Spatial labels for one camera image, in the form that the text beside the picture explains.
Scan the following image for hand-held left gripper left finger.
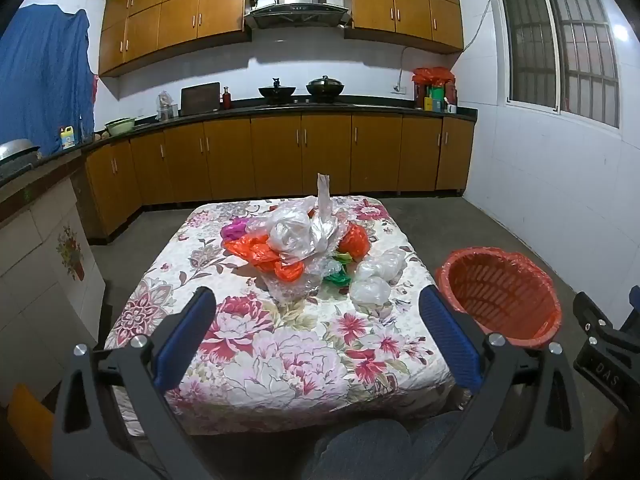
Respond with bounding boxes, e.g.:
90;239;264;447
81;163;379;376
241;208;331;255
52;286;221;480

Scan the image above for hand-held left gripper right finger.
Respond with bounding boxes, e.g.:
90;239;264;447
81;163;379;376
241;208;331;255
419;285;586;480

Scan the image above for orange plastic basket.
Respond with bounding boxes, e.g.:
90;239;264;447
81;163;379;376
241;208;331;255
435;246;563;352

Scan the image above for large red-orange plastic bag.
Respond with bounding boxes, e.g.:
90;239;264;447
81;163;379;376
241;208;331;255
336;222;372;261

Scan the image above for red basket liner bag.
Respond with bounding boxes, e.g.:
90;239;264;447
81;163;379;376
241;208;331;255
435;246;558;311

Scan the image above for white translucent plastic bag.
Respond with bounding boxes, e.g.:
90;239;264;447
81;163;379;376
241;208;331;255
349;276;393;307
356;247;416;281

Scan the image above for floral tablecloth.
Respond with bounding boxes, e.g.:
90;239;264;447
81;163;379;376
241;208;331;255
102;195;456;436

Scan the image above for person's right leg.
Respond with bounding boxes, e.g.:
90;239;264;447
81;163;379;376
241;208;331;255
410;410;501;480

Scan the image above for person's leg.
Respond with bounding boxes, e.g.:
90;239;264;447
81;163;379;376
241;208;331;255
312;420;416;480
410;410;501;480

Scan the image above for small orange plastic bag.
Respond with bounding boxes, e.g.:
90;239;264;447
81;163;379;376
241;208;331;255
272;259;306;283
223;235;281;267

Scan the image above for magenta plastic bag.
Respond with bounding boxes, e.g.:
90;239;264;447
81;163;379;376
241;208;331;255
221;219;251;242

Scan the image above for person's left leg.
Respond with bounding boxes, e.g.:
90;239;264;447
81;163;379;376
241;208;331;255
312;420;416;480

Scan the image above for large clear plastic bag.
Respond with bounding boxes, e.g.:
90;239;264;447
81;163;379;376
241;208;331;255
245;207;316;266

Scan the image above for white cabinet with flower decal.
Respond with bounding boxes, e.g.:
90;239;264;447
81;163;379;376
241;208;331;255
0;170;107;406

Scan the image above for yellow wooden board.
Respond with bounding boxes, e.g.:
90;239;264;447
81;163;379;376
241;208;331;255
7;384;56;476

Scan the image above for tall clear plastic bag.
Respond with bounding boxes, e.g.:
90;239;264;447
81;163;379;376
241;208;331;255
307;172;346;256

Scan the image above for green basin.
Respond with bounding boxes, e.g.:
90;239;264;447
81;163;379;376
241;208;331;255
104;117;137;137

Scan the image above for wooden base cabinets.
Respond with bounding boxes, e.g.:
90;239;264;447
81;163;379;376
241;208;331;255
82;112;476;241

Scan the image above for clear plastic jar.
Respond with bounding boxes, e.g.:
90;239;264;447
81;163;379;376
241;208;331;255
156;91;179;122

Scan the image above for brown cutting board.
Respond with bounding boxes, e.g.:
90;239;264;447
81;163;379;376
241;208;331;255
180;82;221;117

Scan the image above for black kitchen countertop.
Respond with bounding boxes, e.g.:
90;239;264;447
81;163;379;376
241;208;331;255
0;96;477;181

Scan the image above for metal basin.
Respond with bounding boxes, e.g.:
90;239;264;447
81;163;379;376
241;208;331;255
0;139;41;162

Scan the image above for red bag on appliance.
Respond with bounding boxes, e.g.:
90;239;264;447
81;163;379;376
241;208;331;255
412;66;458;111

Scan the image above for black wok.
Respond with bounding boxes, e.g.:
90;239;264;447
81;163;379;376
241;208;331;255
258;78;297;99

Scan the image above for barred window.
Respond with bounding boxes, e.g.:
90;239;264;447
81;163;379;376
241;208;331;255
487;0;623;133

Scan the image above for black lidded pot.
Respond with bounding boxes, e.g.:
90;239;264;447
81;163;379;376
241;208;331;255
306;75;346;98

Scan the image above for blue hanging cloth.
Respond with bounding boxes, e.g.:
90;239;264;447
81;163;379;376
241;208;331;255
0;4;96;158

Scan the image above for white power cable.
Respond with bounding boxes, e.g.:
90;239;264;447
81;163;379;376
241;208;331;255
397;0;500;88

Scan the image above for wooden wall cabinets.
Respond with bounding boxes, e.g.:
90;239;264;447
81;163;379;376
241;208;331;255
98;0;465;78

